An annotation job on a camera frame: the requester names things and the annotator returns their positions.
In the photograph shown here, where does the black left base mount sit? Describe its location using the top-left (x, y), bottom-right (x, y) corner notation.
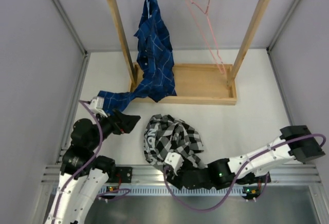
top-left (113, 166), bottom-right (133, 183)

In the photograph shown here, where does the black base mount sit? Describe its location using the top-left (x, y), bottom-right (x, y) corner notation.
top-left (235, 173), bottom-right (271, 185)
top-left (113, 166), bottom-right (133, 183)

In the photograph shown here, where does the slotted cable duct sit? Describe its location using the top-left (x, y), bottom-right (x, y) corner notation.
top-left (51, 184), bottom-right (260, 197)

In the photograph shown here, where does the pink wire hanger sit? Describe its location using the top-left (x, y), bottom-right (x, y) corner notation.
top-left (185, 0), bottom-right (227, 75)

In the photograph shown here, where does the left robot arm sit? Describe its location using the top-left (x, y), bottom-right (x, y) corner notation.
top-left (45, 110), bottom-right (140, 223)

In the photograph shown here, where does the aluminium frame post right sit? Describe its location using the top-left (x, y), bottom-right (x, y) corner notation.
top-left (266, 0), bottom-right (317, 55)

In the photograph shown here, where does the wooden clothes rack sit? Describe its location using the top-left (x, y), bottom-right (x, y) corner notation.
top-left (106, 0), bottom-right (270, 105)

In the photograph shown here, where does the aluminium frame post left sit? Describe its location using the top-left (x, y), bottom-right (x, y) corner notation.
top-left (51, 0), bottom-right (89, 99)

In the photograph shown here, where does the aluminium mounting rail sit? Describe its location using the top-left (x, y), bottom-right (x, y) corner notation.
top-left (41, 164), bottom-right (322, 183)

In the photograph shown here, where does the blue plaid shirt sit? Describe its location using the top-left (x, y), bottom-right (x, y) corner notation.
top-left (98, 0), bottom-right (176, 114)

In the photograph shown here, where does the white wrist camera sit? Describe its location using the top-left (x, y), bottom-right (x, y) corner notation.
top-left (89, 97), bottom-right (108, 117)
top-left (164, 152), bottom-right (184, 175)

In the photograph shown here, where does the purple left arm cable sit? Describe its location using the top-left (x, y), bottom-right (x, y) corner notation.
top-left (48, 100), bottom-right (132, 224)

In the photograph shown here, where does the aluminium frame post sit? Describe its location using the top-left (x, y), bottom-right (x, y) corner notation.
top-left (51, 0), bottom-right (89, 99)
top-left (266, 0), bottom-right (317, 55)

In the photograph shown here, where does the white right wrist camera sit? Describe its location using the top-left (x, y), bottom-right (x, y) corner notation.
top-left (164, 152), bottom-right (184, 175)

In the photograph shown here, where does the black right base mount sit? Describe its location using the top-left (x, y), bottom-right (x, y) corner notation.
top-left (235, 173), bottom-right (271, 185)

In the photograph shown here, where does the light blue hanger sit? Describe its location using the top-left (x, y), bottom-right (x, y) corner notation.
top-left (146, 0), bottom-right (151, 19)

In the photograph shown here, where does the black white checkered shirt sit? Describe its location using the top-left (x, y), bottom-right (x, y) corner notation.
top-left (143, 114), bottom-right (205, 170)

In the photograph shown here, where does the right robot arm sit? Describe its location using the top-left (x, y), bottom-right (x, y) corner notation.
top-left (163, 125), bottom-right (325, 190)

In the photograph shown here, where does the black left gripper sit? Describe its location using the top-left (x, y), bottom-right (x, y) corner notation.
top-left (87, 108), bottom-right (140, 150)

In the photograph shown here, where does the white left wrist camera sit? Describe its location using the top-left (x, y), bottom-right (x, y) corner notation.
top-left (89, 97), bottom-right (108, 117)

